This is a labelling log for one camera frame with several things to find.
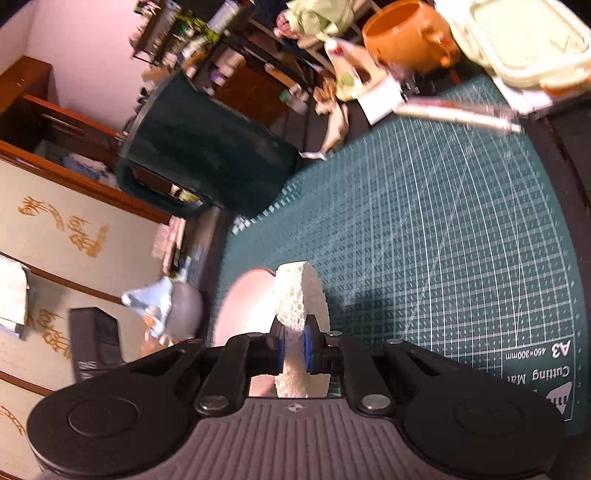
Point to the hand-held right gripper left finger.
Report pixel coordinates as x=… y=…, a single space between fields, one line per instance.
x=280 y=353

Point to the white pen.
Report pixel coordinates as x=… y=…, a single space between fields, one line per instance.
x=457 y=117
x=457 y=104

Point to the orange face mug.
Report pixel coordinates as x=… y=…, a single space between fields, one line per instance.
x=406 y=37

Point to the light green container lid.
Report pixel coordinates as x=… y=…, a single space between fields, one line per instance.
x=521 y=41

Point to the wooden cabinet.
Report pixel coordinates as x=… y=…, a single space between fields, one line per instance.
x=51 y=134

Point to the round porous sponge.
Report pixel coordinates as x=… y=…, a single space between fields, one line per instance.
x=300 y=295

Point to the folded beige cloth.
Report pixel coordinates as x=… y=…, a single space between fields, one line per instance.
x=337 y=129

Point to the dark green kettle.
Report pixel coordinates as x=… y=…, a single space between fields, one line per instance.
x=198 y=147

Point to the white folded towel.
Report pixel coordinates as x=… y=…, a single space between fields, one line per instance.
x=14 y=295

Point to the white paper sheet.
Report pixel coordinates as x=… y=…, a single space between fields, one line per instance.
x=381 y=101

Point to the black binder clip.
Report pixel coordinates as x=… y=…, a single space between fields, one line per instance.
x=408 y=87

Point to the light green bag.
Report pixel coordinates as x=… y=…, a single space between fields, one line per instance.
x=323 y=16

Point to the crumpled beige cloth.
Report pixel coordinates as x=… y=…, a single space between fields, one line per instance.
x=328 y=94

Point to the white cone ornament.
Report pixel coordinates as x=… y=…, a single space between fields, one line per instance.
x=353 y=69

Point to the cluttered shelf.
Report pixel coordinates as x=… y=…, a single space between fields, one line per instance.
x=184 y=32

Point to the green cutting mat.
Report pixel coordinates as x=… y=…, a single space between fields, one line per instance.
x=438 y=254

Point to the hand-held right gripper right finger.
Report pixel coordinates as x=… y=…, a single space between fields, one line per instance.
x=308 y=353

